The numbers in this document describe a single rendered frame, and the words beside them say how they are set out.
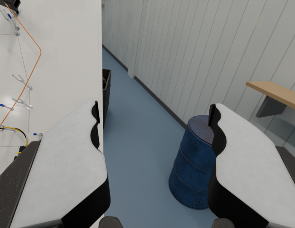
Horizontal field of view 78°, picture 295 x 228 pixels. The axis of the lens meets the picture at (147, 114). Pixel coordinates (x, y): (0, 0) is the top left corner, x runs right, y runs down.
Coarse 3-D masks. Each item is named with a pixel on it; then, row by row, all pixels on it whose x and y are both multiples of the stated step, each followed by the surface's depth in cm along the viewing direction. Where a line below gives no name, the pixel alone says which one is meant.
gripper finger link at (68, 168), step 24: (72, 120) 9; (96, 120) 9; (48, 144) 8; (72, 144) 8; (96, 144) 9; (48, 168) 7; (72, 168) 7; (96, 168) 7; (24, 192) 6; (48, 192) 6; (72, 192) 6; (96, 192) 6; (24, 216) 5; (48, 216) 5; (72, 216) 5; (96, 216) 6
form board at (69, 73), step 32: (32, 0) 72; (64, 0) 76; (96, 0) 81; (0, 32) 67; (32, 32) 71; (64, 32) 74; (96, 32) 79; (0, 64) 66; (32, 64) 69; (64, 64) 73; (96, 64) 77; (0, 96) 64; (32, 96) 68; (64, 96) 71; (96, 96) 75; (32, 128) 66; (0, 160) 62; (96, 224) 68
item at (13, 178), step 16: (32, 144) 8; (16, 160) 7; (32, 160) 7; (0, 176) 6; (16, 176) 6; (0, 192) 6; (16, 192) 6; (0, 208) 5; (16, 208) 5; (0, 224) 5
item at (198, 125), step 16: (192, 128) 158; (208, 128) 163; (192, 144) 155; (208, 144) 144; (176, 160) 184; (192, 160) 159; (208, 160) 149; (176, 176) 181; (192, 176) 164; (208, 176) 157; (176, 192) 184; (192, 192) 171; (192, 208) 180
